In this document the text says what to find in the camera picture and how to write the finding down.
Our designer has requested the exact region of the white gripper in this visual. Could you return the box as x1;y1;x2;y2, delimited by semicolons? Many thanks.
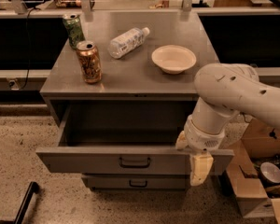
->
175;116;225;186

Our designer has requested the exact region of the grey top drawer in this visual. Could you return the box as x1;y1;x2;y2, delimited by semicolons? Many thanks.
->
35;105;235;176

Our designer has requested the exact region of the grey drawer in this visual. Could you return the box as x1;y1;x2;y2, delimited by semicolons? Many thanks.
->
81;175;189;190
35;105;235;176

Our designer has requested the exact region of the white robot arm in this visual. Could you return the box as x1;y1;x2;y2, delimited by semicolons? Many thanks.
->
175;63;280;186

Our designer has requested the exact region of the grey metal drawer cabinet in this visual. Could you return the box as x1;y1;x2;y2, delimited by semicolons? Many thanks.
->
39;10;235;192

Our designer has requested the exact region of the grey bottom drawer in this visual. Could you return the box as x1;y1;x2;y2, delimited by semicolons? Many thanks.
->
81;175;189;190

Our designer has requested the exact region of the brown cardboard box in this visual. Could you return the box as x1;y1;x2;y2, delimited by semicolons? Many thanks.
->
226;119;280;224

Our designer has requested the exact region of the silver metal bowl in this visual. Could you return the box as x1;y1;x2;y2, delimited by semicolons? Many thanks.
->
260;162;280;184

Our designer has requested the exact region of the white paper bowl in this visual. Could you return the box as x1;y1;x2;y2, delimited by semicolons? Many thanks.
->
151;45;197;75

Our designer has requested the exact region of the clear plastic water bottle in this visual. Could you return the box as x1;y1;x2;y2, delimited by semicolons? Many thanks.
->
108;27;150;59

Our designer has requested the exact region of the orange soda can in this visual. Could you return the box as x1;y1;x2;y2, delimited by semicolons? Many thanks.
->
76;40;102;84

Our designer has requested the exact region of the black chair leg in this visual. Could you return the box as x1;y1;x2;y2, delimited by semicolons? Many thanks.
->
0;181;40;224

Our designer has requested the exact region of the green soda can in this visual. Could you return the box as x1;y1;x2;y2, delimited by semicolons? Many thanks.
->
63;14;85;49

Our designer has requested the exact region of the black power cable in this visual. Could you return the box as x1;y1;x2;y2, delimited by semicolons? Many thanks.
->
20;7;38;91

